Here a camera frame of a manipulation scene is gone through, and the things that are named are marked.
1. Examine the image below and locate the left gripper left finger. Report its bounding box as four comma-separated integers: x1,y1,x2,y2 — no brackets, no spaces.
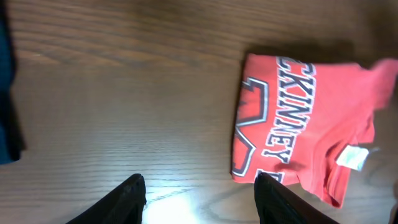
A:
67,174,146,224

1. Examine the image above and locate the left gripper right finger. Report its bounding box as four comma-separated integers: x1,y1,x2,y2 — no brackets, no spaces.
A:
254,172,338,224

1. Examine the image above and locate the red orange t-shirt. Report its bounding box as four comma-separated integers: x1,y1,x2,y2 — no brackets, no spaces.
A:
231,54,397,208

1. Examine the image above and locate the folded navy blue garment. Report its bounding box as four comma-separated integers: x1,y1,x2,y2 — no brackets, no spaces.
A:
1,0,25,165

